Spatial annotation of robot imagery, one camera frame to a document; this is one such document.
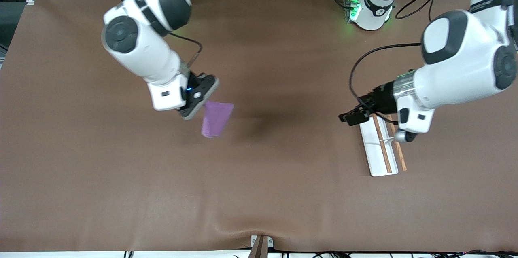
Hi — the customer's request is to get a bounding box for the metal clamp bracket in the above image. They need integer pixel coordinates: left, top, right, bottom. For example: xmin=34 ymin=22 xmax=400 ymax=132
xmin=250 ymin=235 xmax=274 ymax=258

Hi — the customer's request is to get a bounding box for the white towel rack base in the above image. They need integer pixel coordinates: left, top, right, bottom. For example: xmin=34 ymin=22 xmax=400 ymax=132
xmin=359 ymin=114 xmax=399 ymax=177

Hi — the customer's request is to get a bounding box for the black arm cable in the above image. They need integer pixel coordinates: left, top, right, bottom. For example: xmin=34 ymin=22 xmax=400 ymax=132
xmin=167 ymin=33 xmax=203 ymax=68
xmin=349 ymin=42 xmax=422 ymax=107

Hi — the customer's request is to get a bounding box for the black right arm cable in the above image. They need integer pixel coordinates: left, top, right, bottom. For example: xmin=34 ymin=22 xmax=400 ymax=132
xmin=167 ymin=33 xmax=203 ymax=68

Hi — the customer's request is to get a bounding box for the purple microfibre towel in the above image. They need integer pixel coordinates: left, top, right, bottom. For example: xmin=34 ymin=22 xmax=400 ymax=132
xmin=201 ymin=101 xmax=234 ymax=139

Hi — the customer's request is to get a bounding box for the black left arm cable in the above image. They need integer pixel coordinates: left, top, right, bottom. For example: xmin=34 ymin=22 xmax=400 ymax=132
xmin=349 ymin=42 xmax=422 ymax=107

